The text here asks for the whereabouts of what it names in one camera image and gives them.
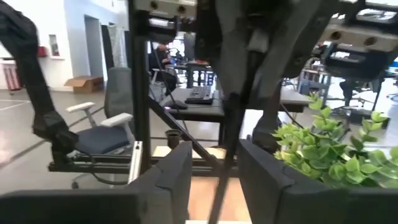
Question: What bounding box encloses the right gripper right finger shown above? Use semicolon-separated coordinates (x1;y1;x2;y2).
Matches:
239;139;398;224

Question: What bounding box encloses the black office desk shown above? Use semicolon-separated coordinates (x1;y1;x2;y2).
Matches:
161;86;312;147

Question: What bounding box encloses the open cardboard box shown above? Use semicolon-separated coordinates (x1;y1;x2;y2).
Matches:
64;75;105;94

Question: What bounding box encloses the black candle stick holder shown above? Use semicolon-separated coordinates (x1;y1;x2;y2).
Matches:
164;129;182;149
251;80;283;154

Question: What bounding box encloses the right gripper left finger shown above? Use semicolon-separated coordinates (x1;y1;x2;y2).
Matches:
0;141;193;224

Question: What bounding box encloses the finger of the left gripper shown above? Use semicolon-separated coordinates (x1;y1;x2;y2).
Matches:
216;0;271;98
248;0;340;104

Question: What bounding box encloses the grey office chair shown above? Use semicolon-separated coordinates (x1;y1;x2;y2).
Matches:
65;67;137;189

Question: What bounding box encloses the person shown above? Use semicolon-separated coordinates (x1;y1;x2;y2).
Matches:
149;42;178;96

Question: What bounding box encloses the black keyboard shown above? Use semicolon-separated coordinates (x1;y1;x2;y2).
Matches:
185;86;215;105

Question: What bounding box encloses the red metal rack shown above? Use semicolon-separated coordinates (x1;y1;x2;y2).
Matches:
2;63;23;95

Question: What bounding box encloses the large green artificial plant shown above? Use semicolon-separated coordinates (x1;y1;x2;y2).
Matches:
271;93;398;190

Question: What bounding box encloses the wall picture frame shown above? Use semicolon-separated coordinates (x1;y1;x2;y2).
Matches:
49;34;60;58

